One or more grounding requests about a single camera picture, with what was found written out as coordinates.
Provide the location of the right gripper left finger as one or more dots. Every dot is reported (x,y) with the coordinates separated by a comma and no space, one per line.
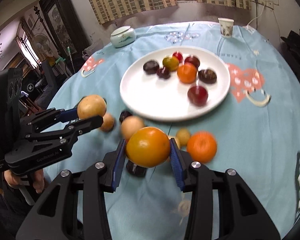
(73,206)

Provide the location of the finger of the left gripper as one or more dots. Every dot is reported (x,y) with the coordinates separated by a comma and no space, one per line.
(41,121)
(40,138)

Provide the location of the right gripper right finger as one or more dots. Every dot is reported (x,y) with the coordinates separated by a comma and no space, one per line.
(241,215)

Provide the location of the striped pepino melon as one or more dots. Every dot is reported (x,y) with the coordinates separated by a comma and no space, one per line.
(108,123)

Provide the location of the beige round fruit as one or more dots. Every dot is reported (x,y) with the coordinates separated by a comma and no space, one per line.
(131,125)

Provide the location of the large orange mandarin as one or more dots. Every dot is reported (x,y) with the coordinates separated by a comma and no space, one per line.
(202,146)

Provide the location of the hidden orange fruit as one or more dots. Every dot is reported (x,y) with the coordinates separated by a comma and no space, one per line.
(148,147)

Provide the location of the small green-brown longan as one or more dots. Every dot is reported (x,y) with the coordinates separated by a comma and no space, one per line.
(183,135)

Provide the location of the dark purple mangosteen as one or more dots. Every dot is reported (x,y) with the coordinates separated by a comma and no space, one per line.
(151,67)

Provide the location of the dark cherry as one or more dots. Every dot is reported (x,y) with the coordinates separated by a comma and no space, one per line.
(163,73)

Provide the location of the small red cherry tomato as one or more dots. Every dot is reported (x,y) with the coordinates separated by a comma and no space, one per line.
(178,55)

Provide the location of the dark wrinkled passion fruit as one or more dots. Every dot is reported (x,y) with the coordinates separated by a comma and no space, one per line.
(207,76)

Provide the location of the dark red plum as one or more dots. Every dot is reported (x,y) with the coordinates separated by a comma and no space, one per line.
(191,59)

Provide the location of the person's left hand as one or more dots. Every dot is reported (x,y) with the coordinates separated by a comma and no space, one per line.
(37,180)

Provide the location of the standing fan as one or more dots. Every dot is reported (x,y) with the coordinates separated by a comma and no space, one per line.
(42,46)

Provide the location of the light blue patterned tablecloth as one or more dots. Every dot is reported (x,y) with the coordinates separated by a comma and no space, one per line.
(261,144)

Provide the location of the dark framed picture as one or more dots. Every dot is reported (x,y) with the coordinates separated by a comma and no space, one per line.
(65,28)

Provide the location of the white oval plate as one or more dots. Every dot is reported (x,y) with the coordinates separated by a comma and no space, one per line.
(166,100)

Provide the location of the white ceramic lidded jar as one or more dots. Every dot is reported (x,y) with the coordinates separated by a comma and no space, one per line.
(123,36)

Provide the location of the white paper cup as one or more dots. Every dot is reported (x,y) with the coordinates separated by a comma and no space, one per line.
(226,26)

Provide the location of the wall power strip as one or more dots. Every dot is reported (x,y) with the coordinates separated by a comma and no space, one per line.
(267,3)

